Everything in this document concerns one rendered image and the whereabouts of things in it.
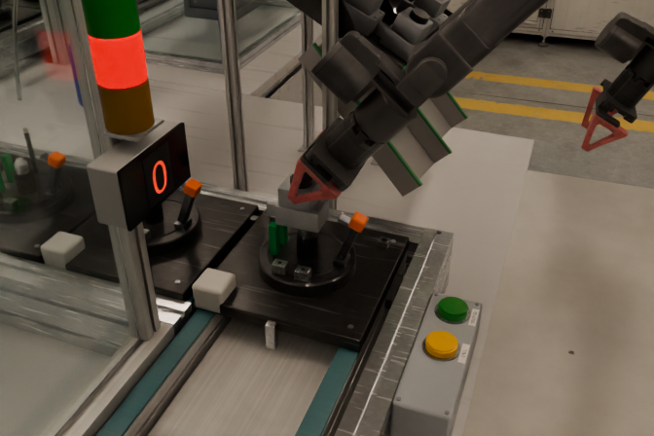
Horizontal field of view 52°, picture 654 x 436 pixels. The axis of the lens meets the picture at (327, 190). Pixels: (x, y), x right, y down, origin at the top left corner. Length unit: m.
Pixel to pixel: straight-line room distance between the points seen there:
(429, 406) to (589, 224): 0.64
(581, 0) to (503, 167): 3.47
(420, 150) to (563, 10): 3.78
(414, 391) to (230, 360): 0.25
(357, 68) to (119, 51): 0.26
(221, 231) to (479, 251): 0.46
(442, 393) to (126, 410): 0.37
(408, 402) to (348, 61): 0.39
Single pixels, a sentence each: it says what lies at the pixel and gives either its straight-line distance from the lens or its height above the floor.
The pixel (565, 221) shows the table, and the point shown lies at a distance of 1.34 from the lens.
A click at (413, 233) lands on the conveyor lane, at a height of 0.96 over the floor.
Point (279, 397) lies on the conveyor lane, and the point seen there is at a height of 0.92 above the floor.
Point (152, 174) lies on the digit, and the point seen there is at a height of 1.21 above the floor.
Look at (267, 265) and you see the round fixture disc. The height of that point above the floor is 0.99.
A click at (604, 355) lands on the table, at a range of 1.07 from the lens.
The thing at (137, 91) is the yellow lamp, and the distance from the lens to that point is 0.70.
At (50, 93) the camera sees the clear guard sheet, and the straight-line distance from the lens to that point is 0.68.
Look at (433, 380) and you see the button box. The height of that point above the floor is 0.96.
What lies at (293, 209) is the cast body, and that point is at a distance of 0.90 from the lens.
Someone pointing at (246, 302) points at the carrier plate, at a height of 0.97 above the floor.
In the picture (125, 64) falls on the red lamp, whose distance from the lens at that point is 0.68.
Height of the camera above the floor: 1.57
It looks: 31 degrees down
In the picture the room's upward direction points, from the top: straight up
